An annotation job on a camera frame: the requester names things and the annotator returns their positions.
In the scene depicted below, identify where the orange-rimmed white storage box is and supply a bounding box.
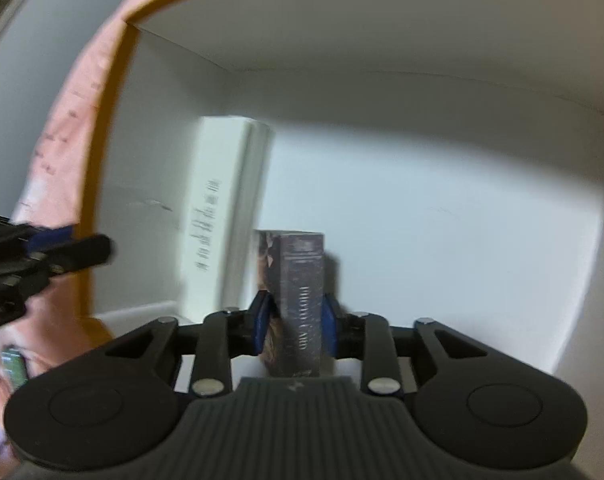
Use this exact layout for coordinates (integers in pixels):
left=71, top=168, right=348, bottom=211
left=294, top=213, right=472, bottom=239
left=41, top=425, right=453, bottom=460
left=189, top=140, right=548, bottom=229
left=76, top=0, right=604, bottom=480

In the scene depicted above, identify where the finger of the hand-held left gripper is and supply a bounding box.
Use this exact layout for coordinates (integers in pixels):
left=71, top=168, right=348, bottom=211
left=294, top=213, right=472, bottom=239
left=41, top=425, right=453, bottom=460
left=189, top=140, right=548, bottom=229
left=0, top=214, right=76, bottom=262
left=31, top=233, right=116, bottom=276

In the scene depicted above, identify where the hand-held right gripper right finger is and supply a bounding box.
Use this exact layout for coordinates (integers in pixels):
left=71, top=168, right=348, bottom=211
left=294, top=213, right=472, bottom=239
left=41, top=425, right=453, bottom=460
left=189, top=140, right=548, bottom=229
left=320, top=294, right=489, bottom=397

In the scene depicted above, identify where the small green object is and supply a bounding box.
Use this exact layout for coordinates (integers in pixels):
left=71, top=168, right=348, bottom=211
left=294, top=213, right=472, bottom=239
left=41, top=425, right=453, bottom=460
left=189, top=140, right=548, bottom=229
left=0, top=345, right=31, bottom=391

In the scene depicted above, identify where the dark hardcover book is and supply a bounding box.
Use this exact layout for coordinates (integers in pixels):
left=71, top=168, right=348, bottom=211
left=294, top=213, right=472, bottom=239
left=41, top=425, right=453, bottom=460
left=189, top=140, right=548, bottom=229
left=254, top=229, right=328, bottom=379

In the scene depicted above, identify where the white book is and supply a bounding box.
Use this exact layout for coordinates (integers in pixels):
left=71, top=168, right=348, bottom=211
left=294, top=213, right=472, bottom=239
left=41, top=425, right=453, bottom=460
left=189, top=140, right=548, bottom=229
left=178, top=115, right=276, bottom=326

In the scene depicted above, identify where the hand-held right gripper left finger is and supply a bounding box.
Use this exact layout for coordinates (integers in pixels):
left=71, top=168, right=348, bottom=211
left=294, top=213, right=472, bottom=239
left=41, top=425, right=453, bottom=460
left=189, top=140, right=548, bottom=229
left=104, top=292, right=278, bottom=399

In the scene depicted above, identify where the pink cloud-print blanket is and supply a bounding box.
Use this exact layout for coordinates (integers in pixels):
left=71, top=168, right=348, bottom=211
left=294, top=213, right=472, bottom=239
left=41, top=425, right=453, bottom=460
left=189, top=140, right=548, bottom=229
left=0, top=0, right=229, bottom=480

